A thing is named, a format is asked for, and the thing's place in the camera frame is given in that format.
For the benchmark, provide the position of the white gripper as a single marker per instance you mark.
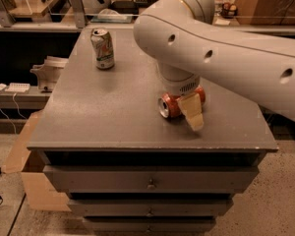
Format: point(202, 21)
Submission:
point(183, 87)

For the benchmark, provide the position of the red coke can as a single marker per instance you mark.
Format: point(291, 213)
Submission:
point(168, 103)

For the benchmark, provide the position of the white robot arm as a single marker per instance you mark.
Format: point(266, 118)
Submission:
point(180, 36)

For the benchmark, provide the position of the green white soda can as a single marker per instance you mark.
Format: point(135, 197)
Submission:
point(103, 47)

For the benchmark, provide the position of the grey drawer cabinet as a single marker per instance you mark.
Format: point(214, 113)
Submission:
point(111, 118)

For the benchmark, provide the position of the dark fruit basket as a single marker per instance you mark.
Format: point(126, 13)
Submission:
point(228, 10)

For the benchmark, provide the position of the black bowl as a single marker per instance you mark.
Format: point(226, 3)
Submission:
point(125, 7)

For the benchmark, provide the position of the top grey drawer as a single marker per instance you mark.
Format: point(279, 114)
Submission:
point(150, 179)

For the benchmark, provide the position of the grey drawer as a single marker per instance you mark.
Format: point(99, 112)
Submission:
point(139, 224)
point(150, 179)
point(150, 208)

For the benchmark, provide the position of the middle grey drawer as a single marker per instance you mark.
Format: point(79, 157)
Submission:
point(150, 208)

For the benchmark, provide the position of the bottom grey drawer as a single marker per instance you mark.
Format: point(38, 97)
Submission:
point(139, 224)

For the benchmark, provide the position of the beige plastic part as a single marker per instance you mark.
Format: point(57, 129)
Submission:
point(49, 72)

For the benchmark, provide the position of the cardboard box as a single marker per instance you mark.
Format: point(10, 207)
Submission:
point(40, 192)

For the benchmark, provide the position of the white power strip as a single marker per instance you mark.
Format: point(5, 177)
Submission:
point(15, 88)

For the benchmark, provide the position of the grey metal post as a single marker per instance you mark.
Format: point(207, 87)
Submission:
point(79, 13)
point(6, 20)

